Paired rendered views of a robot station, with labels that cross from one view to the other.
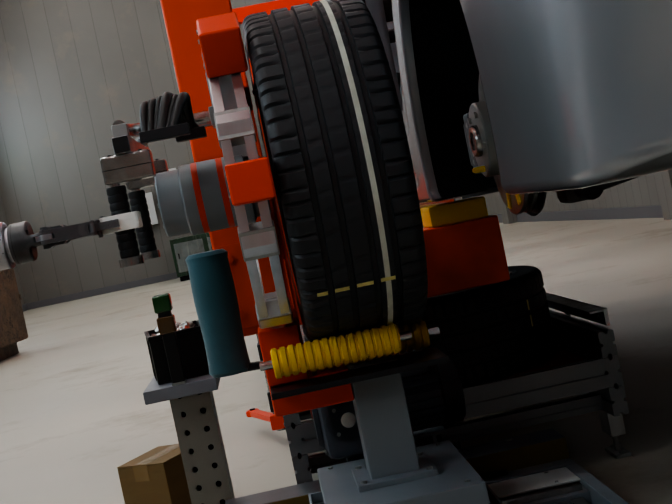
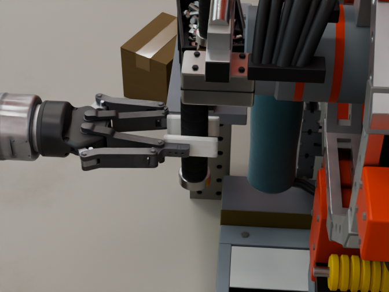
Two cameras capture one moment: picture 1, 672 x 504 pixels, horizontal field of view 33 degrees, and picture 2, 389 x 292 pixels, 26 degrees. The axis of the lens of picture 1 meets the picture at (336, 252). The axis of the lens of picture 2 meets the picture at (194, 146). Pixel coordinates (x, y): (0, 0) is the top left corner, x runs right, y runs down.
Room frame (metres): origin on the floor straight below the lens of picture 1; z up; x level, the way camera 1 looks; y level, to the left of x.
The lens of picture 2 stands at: (1.22, 0.26, 1.56)
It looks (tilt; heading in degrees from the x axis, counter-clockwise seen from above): 42 degrees down; 8
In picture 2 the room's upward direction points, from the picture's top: straight up
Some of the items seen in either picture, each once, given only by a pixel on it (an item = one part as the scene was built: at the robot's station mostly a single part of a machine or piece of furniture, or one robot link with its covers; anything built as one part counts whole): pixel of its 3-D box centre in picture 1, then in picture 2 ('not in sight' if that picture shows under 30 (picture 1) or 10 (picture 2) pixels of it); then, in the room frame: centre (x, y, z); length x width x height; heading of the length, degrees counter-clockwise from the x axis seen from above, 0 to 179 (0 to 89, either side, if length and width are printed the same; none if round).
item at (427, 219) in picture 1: (453, 212); not in sight; (2.75, -0.30, 0.71); 0.14 x 0.14 x 0.05; 3
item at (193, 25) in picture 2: (178, 348); (210, 39); (2.73, 0.42, 0.51); 0.20 x 0.14 x 0.13; 12
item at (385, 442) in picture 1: (384, 428); not in sight; (2.25, -0.02, 0.32); 0.40 x 0.30 x 0.28; 3
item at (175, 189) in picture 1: (212, 195); (316, 53); (2.23, 0.22, 0.85); 0.21 x 0.14 x 0.14; 93
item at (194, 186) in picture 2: (123, 223); (194, 137); (2.05, 0.37, 0.83); 0.04 x 0.04 x 0.16
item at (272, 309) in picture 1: (248, 187); (366, 55); (2.24, 0.15, 0.85); 0.54 x 0.07 x 0.54; 3
